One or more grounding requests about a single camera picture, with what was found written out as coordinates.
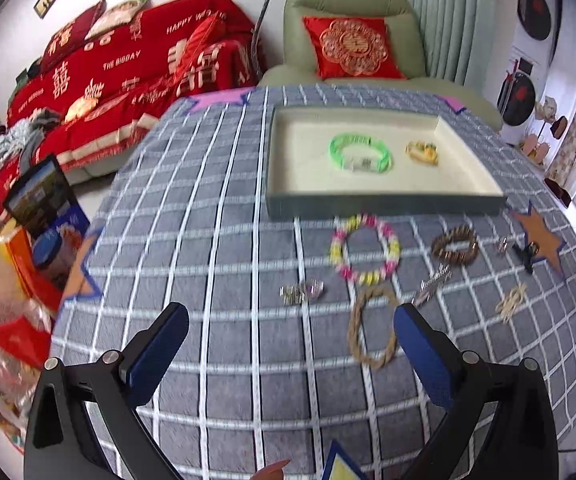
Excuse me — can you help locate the black hair clip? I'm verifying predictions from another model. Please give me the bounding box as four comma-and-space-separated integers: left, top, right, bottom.
512, 242, 540, 275

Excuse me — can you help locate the braided rope bracelet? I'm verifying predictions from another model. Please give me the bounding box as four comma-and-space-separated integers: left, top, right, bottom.
346, 284, 402, 372

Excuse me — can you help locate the brown wooden bead bracelet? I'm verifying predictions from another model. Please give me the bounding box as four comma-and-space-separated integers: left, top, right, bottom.
430, 224, 481, 267

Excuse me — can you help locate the yellow cord bracelet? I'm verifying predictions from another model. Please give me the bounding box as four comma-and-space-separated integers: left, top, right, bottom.
404, 140, 440, 167

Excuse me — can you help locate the green plastic bangle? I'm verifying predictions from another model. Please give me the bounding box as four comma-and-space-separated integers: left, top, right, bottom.
328, 132, 393, 174

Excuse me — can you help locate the cream jewelry tray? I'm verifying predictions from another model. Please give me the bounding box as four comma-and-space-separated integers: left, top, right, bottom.
264, 106, 507, 221

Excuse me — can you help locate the orange star sticker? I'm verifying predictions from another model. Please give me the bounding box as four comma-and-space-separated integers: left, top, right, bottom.
61, 229, 102, 304
507, 203, 566, 278

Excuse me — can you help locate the beige star hair clip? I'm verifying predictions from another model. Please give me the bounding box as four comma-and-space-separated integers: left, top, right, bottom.
495, 283, 527, 323

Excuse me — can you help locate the silver hair clip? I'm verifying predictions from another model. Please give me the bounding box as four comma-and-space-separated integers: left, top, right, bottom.
412, 264, 452, 307

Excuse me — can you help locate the left orange star sticker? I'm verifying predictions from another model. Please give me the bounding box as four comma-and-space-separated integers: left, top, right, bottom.
61, 229, 102, 304

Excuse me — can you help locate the yellow star sticker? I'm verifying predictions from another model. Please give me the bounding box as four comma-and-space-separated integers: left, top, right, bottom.
322, 440, 367, 480

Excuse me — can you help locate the grey checked tablecloth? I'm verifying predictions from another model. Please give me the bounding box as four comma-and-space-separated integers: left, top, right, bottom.
52, 84, 576, 479

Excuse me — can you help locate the lower washing machine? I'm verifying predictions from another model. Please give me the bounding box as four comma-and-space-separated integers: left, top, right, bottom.
496, 47, 547, 145

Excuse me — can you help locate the washing machine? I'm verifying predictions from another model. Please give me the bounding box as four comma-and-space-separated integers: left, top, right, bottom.
514, 0, 559, 66
496, 47, 547, 145

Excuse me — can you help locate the silver watch band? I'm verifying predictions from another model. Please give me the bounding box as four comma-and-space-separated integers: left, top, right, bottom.
279, 280, 325, 306

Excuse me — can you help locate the right pink star sticker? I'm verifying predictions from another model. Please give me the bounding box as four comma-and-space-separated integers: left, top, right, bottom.
437, 94, 467, 115

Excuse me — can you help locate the pink star sticker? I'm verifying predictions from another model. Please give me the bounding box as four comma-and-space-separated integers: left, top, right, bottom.
437, 94, 467, 115
187, 87, 254, 114

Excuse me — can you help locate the blue photo box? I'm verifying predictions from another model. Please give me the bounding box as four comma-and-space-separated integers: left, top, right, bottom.
4, 154, 90, 290

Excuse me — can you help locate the upper washing machine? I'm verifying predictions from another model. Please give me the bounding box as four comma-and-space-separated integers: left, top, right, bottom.
514, 0, 559, 66

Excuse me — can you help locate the green curtain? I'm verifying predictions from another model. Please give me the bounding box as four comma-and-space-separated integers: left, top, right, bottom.
408, 0, 495, 93

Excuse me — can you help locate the left pink star sticker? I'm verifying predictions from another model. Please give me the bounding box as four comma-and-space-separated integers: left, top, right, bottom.
187, 87, 254, 114

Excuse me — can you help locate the red covered sofa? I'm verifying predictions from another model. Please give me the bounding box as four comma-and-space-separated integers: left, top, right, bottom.
0, 0, 264, 216

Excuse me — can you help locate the red embroidered cushion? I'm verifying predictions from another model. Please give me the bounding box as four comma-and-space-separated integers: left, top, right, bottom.
302, 16, 405, 79

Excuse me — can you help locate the green armchair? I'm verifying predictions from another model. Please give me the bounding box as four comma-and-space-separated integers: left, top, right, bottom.
260, 0, 503, 131

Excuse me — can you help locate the small framed picture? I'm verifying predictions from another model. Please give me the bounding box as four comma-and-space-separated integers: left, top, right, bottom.
33, 0, 56, 20

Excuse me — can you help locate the pink yellow bead bracelet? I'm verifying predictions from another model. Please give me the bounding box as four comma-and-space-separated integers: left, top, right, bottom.
329, 212, 402, 287

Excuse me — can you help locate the hanging grey cable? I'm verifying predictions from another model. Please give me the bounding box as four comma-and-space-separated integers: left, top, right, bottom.
250, 0, 285, 82

